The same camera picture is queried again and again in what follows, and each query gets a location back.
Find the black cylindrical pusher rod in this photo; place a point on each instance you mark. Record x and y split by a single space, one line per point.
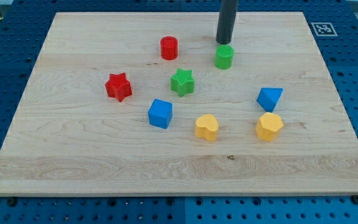
226 20

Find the yellow hexagon block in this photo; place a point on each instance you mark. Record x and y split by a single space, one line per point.
269 126

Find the green cylinder block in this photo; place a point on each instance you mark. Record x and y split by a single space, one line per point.
224 57

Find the red cylinder block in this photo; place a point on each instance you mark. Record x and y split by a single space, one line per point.
169 48

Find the green star block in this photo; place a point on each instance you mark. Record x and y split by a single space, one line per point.
182 82

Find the blue triangle block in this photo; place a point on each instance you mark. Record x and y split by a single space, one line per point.
269 97

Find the white fiducial marker tag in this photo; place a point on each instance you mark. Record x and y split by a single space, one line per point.
324 29

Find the yellow heart block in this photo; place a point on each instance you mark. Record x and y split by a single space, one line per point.
207 127

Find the blue cube block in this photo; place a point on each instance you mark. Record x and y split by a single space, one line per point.
160 113

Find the light wooden board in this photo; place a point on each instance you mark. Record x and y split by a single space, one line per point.
69 139

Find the red star block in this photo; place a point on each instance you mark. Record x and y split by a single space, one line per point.
118 86

